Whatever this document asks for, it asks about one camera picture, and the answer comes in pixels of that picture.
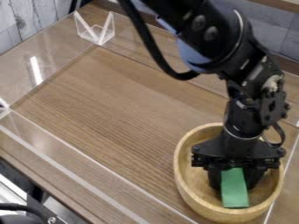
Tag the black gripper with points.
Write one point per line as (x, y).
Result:
(231, 151)

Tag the green rectangular block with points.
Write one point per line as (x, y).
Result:
(233, 191)

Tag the wooden bowl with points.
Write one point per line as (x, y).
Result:
(200, 197)

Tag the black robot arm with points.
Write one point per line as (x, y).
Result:
(217, 45)

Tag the black metal table bracket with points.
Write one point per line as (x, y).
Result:
(36, 197)

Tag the clear acrylic corner bracket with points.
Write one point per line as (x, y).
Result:
(96, 34)

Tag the clear acrylic enclosure wall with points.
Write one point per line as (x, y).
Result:
(92, 120)

